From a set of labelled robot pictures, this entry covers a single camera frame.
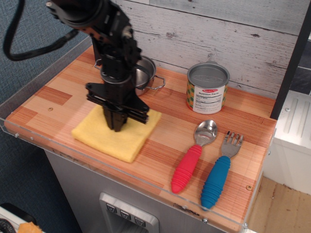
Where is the yellow rag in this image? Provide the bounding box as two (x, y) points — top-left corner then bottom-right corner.
(71, 106), (161, 163)

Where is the silver dispenser button panel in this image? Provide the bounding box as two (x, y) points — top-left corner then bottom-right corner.
(99, 192), (160, 233)

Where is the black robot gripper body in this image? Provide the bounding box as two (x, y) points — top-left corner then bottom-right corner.
(86, 75), (149, 124)

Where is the black braided cable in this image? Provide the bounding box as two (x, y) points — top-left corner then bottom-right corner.
(2, 0), (80, 62)

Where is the black vertical post right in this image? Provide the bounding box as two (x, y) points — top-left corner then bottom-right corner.
(270, 0), (311, 120)

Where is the blue handled fork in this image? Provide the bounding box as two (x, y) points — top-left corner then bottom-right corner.
(200, 132), (243, 209)

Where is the grey toy fridge cabinet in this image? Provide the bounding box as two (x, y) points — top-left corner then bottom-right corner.
(46, 151), (246, 233)

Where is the toy tin can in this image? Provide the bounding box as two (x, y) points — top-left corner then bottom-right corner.
(186, 61), (230, 115)

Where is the red handled spoon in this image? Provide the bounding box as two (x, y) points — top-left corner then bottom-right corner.
(171, 119), (218, 194)

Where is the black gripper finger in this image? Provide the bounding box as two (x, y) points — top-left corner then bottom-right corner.
(114, 113), (128, 132)
(103, 106), (115, 130)

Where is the white side cabinet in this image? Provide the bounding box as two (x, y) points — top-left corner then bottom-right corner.
(263, 90), (311, 194)

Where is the orange object bottom left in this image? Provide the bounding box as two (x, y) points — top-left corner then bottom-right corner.
(17, 222), (43, 233)

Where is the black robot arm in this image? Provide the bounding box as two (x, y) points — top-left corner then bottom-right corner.
(46, 0), (149, 132)

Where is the small steel pot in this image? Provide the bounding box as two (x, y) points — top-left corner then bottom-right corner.
(94, 56), (157, 101)

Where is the clear acrylic table guard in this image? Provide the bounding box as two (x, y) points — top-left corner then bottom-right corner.
(0, 38), (276, 233)

